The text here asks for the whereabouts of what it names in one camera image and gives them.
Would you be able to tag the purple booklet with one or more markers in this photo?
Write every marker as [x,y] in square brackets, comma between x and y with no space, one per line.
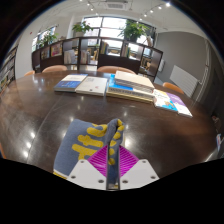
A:
[180,104]

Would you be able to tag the wall bookshelf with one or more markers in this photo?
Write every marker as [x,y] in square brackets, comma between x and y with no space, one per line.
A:
[6,73]

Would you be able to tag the teal picture booklet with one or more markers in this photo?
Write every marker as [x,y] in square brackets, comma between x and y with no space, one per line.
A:
[164,100]

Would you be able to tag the ceiling lights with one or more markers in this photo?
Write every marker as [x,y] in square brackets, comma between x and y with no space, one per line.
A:
[160,7]

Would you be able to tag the small white wall radiator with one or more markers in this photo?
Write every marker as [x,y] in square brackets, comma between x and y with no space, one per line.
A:
[162,65]

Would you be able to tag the thick beige book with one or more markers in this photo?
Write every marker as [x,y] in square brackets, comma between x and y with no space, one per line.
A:
[135,80]

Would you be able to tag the dark blue book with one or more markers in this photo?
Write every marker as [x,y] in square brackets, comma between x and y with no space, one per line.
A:
[70,82]

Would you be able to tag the dark open shelf unit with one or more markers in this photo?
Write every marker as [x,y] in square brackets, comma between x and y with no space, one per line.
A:
[116,61]

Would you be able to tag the thick blue book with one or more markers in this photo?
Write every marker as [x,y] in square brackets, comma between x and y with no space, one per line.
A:
[126,93]

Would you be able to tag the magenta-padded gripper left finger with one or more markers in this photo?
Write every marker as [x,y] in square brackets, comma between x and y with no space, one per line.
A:
[87,175]

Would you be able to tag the small potted plant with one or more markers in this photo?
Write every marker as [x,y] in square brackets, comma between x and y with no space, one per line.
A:
[81,27]

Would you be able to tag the grey towel with yellow letters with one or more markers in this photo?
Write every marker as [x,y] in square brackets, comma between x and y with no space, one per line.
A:
[76,140]

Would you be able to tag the orange chairs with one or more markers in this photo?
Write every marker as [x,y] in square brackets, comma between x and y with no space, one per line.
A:
[53,68]

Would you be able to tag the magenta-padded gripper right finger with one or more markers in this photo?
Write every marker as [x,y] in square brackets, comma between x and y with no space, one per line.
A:
[138,175]

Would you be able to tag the bushy potted plant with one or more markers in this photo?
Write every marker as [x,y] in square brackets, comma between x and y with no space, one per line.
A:
[46,38]

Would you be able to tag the ceiling air conditioner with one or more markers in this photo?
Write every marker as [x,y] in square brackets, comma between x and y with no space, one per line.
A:
[115,4]

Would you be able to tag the large potted plant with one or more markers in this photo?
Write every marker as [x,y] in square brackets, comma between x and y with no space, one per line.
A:
[133,30]

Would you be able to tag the white book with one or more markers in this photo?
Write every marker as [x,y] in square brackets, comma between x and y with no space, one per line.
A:
[92,85]

